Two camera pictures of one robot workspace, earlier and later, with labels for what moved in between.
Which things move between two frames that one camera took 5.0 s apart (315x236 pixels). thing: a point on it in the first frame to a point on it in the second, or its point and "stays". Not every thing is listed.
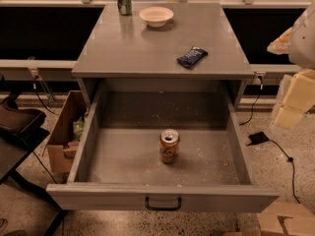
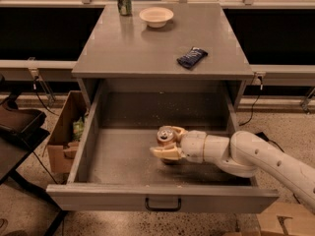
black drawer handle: x=163 y=208 stays
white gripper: x=303 y=43 to x=193 y=145
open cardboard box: x=63 y=144 stays
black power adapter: x=258 y=138 stays
